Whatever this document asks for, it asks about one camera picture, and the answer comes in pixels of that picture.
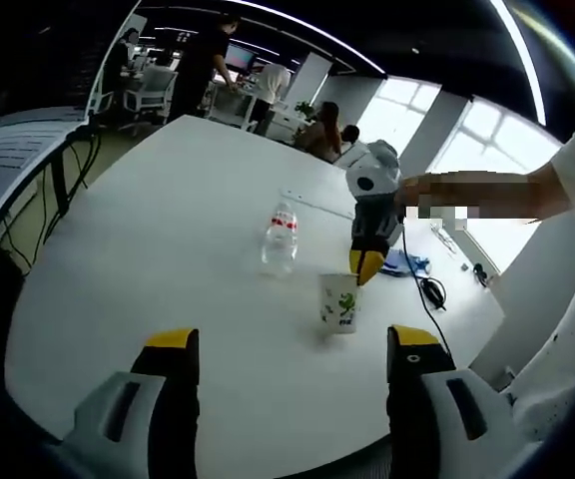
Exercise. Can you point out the white office chair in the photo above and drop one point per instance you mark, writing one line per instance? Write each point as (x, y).
(155, 87)
(100, 97)

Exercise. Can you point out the bright window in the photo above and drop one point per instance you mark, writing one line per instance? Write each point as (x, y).
(392, 110)
(492, 140)

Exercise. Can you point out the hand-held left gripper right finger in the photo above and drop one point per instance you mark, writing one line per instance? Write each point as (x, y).
(412, 399)

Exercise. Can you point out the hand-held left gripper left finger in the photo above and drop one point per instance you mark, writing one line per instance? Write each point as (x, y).
(172, 399)

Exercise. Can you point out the green potted plant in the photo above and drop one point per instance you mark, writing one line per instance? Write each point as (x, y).
(305, 111)

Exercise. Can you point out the wall display screen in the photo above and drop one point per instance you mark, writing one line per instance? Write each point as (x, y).
(240, 57)

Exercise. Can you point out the ceiling light strip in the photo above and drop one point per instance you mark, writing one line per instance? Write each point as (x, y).
(524, 60)

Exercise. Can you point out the clear plastic water bottle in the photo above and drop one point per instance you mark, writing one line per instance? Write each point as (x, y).
(280, 249)

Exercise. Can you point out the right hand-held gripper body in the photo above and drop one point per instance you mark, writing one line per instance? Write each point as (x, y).
(375, 169)

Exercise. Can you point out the wet wipes pack blue lid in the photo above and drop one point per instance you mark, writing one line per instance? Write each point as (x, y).
(392, 262)

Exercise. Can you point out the small black device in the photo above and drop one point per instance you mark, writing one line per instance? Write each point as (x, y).
(479, 274)

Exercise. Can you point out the white table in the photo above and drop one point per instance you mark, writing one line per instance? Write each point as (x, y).
(168, 224)

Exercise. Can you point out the white paper cup green print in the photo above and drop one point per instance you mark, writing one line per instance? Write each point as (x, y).
(337, 304)

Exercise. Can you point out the white side desk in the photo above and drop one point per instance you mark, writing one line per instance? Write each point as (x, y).
(18, 144)

